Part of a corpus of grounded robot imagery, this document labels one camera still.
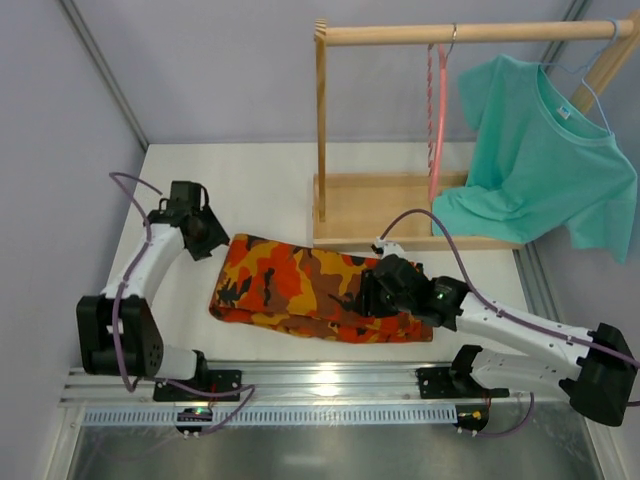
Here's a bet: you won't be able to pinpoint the orange camouflage trousers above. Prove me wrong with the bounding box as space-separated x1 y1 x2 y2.
209 233 433 344

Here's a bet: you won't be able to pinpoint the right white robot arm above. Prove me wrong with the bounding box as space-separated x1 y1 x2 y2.
356 254 639 427

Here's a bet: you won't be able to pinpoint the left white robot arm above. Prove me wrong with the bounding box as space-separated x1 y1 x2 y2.
76 181 230 395

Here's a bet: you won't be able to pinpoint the pink plastic hanger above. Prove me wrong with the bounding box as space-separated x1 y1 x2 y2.
427 44 448 202

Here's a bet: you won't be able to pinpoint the wooden clothes rack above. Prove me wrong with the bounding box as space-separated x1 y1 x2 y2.
313 11 639 251

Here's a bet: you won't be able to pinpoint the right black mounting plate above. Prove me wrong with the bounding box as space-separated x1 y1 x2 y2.
415 367 510 400

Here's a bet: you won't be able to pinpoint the black mounting plate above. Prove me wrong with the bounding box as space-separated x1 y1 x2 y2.
152 369 242 403
415 367 510 400

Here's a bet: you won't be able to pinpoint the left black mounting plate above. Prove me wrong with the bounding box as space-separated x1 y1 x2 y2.
152 369 242 403

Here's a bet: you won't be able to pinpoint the teal t-shirt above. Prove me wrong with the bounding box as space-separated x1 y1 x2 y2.
433 55 637 263

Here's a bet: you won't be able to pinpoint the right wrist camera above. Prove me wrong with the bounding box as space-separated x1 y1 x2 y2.
371 238 406 259

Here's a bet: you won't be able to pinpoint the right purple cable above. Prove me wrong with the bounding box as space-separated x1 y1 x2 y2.
378 208 640 437

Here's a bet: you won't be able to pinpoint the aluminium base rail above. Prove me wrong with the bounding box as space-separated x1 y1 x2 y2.
59 359 606 404

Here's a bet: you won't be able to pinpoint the slotted cable duct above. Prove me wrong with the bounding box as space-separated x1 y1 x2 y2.
82 404 458 427

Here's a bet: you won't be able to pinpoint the light blue wire hanger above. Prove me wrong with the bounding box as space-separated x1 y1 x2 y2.
538 18 620 136

